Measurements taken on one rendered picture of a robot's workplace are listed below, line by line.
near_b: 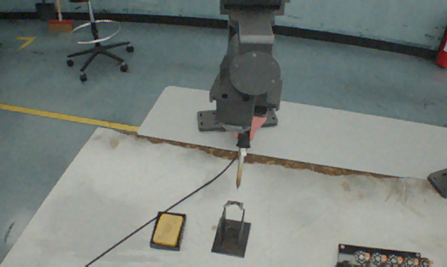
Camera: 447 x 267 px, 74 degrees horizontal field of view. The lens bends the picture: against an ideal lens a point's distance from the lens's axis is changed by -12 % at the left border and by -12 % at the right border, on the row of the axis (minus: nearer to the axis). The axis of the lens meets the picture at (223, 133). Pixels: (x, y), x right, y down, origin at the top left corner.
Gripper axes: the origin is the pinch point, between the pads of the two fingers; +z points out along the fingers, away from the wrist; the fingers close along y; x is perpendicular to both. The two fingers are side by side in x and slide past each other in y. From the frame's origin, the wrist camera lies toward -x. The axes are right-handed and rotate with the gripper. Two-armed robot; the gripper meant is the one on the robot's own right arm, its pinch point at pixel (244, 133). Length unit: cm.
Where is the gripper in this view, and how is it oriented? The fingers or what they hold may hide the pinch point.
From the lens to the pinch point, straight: 55.4
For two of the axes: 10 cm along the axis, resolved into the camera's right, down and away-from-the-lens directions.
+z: 0.0, 7.5, 6.7
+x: 2.1, -6.5, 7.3
